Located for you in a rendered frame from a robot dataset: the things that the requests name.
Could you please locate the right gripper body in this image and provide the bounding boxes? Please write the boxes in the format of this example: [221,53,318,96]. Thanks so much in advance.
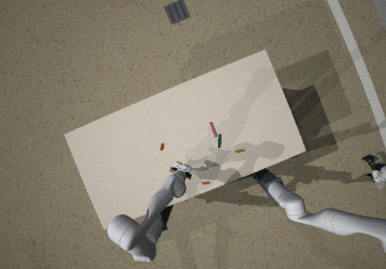
[373,163,386,172]

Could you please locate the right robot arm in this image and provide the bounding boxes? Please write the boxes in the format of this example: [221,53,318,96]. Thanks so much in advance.
[268,165,386,254]

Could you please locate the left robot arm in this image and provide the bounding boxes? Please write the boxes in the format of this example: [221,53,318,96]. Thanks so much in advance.
[108,161,192,262]

